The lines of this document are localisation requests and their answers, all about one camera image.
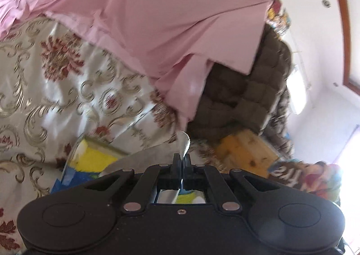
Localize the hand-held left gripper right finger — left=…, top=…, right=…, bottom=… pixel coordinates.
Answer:
left=182, top=154, right=283, bottom=214

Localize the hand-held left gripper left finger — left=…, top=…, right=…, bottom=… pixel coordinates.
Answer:
left=83, top=154, right=182, bottom=214

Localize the grey face mask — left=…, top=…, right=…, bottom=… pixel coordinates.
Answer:
left=100, top=130, right=191, bottom=204

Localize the wooden stool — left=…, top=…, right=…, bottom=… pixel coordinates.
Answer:
left=215, top=128, right=279, bottom=179

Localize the brown printed cloth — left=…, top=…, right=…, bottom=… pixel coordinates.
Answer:
left=268, top=159, right=310, bottom=191

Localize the olive quilted jacket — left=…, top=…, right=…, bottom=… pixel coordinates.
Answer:
left=187, top=23, right=294, bottom=160

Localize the pink bed sheet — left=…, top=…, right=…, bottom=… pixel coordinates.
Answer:
left=0, top=0, right=275, bottom=132

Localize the floral satin bedspread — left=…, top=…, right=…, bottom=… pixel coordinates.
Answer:
left=0, top=16, right=225, bottom=255

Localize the wall poster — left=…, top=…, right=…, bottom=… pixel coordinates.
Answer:
left=266, top=0, right=290, bottom=37

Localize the wooden window frame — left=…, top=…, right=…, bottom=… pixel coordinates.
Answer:
left=326, top=0, right=360, bottom=94

